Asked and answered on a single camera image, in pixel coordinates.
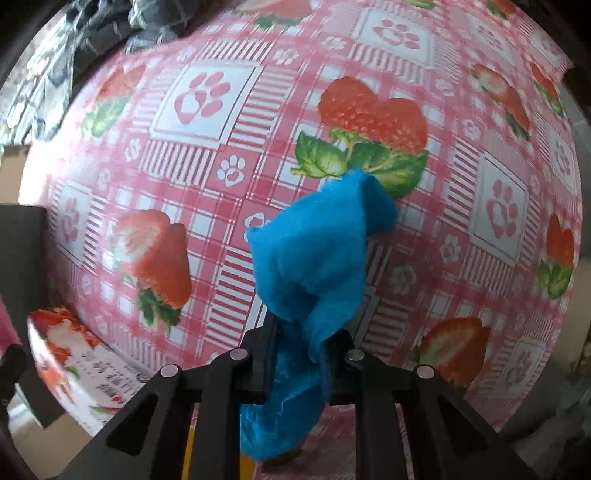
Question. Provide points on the grey plaid shirt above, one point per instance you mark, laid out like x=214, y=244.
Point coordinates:
x=88, y=32

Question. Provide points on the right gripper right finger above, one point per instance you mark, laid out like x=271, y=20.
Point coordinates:
x=413, y=424

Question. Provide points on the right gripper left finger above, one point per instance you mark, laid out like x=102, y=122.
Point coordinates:
x=184, y=422

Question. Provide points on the blue cloth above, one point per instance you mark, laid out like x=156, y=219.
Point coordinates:
x=309, y=264

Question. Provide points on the grey storage box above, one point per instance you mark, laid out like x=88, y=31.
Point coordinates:
x=24, y=289

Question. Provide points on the orange floral tissue pack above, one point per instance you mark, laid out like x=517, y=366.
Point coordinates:
x=89, y=380

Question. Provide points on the cardboard box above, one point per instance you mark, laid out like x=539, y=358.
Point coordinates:
x=13, y=159

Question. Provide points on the pink strawberry tablecloth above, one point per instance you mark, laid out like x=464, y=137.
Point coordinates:
x=168, y=157

